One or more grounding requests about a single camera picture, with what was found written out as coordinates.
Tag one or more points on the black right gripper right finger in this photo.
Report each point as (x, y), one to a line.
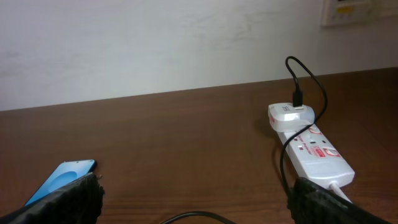
(310, 203)

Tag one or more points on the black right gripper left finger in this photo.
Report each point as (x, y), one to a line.
(79, 202)

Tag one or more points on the blue Samsung Galaxy smartphone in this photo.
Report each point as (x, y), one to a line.
(65, 173)

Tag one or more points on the white USB charger adapter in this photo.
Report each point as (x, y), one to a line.
(284, 117)

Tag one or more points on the white power strip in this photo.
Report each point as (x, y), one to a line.
(316, 159)

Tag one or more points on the white wall thermostat panel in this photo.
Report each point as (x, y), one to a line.
(344, 12)

